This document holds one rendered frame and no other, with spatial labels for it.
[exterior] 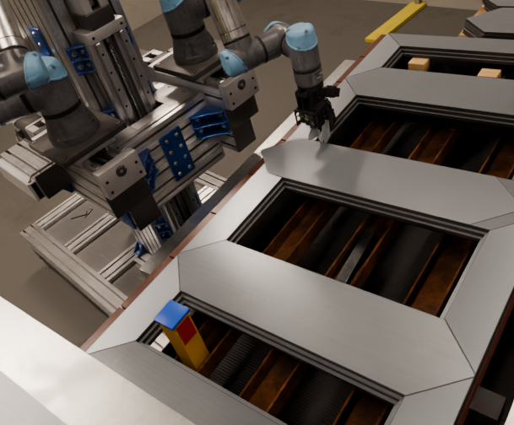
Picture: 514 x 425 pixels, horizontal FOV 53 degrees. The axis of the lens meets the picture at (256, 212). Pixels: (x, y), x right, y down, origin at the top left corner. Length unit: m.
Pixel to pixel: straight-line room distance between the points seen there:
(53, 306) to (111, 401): 1.89
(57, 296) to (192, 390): 1.78
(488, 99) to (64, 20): 1.26
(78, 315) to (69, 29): 1.39
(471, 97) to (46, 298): 2.12
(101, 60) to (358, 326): 1.10
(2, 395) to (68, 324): 1.66
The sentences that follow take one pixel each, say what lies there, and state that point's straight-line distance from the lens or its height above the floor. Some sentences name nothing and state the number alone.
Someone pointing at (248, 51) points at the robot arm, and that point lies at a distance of 1.41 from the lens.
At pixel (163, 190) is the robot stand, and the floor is 0.73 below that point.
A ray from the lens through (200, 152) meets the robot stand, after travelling 1.85.
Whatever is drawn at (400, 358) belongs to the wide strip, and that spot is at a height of 0.85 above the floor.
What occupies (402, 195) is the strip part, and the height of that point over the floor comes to 0.85.
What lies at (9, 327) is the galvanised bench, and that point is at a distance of 1.12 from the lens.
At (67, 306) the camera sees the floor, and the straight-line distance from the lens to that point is 2.71.
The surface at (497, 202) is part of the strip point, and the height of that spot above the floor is 0.85.
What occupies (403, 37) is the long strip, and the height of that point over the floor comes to 0.85.
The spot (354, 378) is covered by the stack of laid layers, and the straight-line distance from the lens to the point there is 1.04.
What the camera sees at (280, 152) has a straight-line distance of 1.57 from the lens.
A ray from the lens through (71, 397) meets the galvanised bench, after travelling 0.94.
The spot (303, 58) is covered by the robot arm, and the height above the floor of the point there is 1.14.
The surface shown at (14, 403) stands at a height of 1.07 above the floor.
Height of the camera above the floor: 1.74
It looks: 40 degrees down
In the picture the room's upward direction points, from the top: 18 degrees counter-clockwise
